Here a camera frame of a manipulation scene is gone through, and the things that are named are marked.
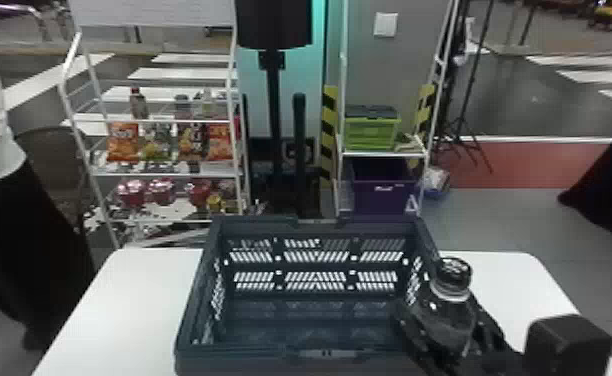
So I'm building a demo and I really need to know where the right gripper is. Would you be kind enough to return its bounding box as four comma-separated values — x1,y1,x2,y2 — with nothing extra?
395,298,528,376

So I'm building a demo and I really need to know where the red noodle cup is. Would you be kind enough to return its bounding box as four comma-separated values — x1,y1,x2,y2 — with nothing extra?
186,179,214,208
115,179,148,209
148,178,178,206

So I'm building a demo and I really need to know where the green snack packet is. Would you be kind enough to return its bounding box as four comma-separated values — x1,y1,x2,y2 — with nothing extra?
141,137,173,163

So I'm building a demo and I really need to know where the black tripod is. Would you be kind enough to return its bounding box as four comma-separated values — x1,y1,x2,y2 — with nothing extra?
431,0,497,174

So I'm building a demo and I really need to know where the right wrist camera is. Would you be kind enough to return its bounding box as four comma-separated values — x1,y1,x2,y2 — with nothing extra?
524,313,612,376

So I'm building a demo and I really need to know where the person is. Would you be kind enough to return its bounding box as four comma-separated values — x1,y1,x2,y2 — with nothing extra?
0,31,98,352

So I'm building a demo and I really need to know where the green crate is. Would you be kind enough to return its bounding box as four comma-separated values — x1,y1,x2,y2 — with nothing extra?
343,103,403,153

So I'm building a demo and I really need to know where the white shelf trolley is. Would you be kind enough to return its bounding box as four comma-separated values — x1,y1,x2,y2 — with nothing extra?
333,0,464,218

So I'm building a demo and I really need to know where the purple crate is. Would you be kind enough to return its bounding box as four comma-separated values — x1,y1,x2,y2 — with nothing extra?
347,157,421,216

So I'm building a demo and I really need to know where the white wall switch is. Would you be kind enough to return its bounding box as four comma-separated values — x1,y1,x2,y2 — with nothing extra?
373,11,400,38

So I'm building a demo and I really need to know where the yellow black striped post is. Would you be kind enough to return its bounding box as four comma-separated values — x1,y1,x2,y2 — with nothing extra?
415,82,437,139
319,83,340,183

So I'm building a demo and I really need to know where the dark blue basket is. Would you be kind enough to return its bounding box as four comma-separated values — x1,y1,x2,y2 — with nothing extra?
173,212,445,376

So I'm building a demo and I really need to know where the white wire rack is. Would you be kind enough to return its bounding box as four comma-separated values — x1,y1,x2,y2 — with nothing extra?
56,23,253,249

